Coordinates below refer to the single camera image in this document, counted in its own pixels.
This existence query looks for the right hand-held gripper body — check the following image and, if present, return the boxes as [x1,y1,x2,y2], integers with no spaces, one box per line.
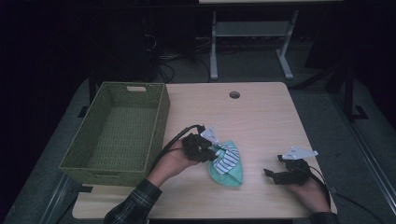
[274,146,319,187]

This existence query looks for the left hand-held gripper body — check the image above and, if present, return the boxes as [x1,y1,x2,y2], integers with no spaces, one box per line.
[181,126,219,163]

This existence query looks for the mint green baby garment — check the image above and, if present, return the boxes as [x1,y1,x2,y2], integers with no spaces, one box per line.
[207,139,244,188]

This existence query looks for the person's right hand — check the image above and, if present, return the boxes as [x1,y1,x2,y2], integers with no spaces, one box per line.
[284,176,332,215]

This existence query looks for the person's left hand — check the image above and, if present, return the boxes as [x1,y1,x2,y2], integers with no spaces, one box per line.
[146,139,200,189]

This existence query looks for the green woven basket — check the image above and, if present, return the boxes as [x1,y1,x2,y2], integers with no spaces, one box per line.
[58,81,172,189]

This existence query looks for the black metal stand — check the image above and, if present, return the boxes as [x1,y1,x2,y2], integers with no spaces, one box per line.
[341,59,370,123]

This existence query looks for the dark tape strip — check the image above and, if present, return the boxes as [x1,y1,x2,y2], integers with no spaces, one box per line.
[76,184,94,194]

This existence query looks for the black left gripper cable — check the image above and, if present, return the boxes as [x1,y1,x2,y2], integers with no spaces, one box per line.
[149,123,206,175]

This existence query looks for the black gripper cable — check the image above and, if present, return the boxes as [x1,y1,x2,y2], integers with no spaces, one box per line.
[306,165,332,208]
[149,123,206,175]

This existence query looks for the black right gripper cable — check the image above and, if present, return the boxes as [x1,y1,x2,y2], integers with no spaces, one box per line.
[306,165,332,208]

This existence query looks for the black cable on floor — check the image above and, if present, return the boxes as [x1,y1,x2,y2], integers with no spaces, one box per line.
[334,192,387,224]

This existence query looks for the bundle of floor cables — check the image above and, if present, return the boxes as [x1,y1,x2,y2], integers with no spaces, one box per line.
[143,32,213,84]

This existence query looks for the white metal table frame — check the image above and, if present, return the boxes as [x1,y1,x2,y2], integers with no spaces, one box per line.
[209,9,301,81]

